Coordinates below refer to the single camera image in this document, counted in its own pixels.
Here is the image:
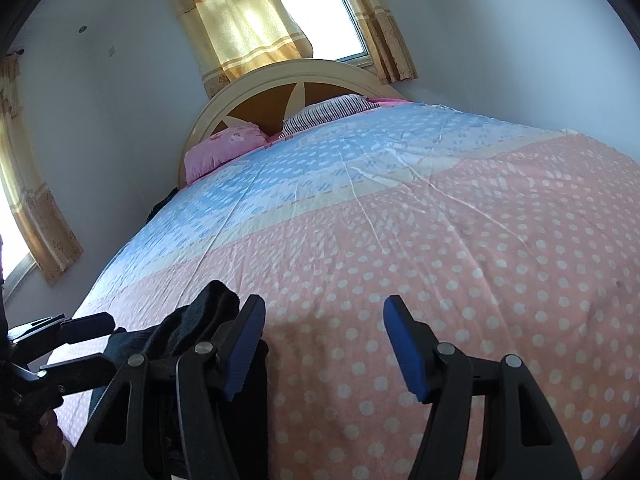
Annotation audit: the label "black pants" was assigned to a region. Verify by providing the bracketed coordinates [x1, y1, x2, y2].
[90, 281, 269, 479]

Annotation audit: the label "dark clothing beside bed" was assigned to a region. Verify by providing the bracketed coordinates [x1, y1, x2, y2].
[145, 188, 179, 223]

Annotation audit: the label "person left hand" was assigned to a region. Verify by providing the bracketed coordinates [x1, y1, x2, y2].
[32, 411, 67, 474]

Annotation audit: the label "side window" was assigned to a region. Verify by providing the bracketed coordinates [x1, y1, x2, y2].
[1, 188, 36, 302]

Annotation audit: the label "yellow side curtain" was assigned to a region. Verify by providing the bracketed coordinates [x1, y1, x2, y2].
[1, 53, 84, 286]

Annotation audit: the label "polka dot bed cover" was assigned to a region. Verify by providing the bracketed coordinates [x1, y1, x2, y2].
[78, 103, 639, 479]

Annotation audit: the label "pink pillow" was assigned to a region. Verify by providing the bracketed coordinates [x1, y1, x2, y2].
[184, 124, 268, 184]

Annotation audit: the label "cream wooden headboard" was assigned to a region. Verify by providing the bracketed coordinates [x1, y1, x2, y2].
[177, 57, 406, 189]

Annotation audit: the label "plaid pillow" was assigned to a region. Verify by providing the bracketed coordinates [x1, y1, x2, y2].
[281, 94, 378, 138]

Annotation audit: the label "yellow headboard left curtain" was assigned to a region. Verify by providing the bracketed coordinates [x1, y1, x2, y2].
[171, 0, 314, 98]

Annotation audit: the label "yellow headboard curtain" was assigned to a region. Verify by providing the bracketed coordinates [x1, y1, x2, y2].
[348, 0, 418, 84]
[171, 0, 314, 98]

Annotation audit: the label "yellow headboard right curtain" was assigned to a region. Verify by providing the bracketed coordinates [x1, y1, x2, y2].
[348, 0, 418, 84]

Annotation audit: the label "headboard window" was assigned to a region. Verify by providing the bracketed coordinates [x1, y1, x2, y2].
[282, 0, 371, 67]

